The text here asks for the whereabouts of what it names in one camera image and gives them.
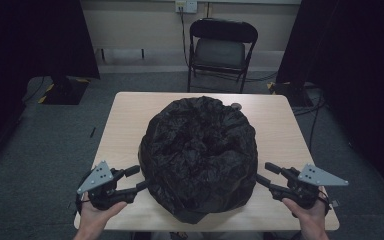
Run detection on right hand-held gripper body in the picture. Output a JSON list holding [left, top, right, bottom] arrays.
[[270, 162, 350, 210]]

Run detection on black folding chair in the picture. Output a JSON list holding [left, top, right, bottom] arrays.
[[186, 17, 260, 95]]

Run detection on black plastic garbage bag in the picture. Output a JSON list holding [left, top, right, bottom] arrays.
[[137, 95, 259, 225]]

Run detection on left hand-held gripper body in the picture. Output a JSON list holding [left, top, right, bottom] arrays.
[[76, 160, 136, 211]]

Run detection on dark curtain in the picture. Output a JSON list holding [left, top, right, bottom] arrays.
[[0, 0, 101, 175], [275, 0, 384, 203]]

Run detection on white wall socket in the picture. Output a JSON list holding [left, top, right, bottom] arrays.
[[174, 0, 199, 15]]

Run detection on person's right hand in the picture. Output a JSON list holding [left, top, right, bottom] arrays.
[[281, 195, 330, 233]]

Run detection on black power cable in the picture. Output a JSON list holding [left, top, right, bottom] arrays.
[[178, 7, 190, 69]]

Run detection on black stand base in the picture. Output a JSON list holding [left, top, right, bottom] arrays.
[[267, 81, 315, 108], [37, 75, 91, 106]]

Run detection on black floor cables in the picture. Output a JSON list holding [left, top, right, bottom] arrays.
[[292, 84, 328, 153]]

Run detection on person's left hand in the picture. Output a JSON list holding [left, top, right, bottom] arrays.
[[79, 195, 128, 232]]

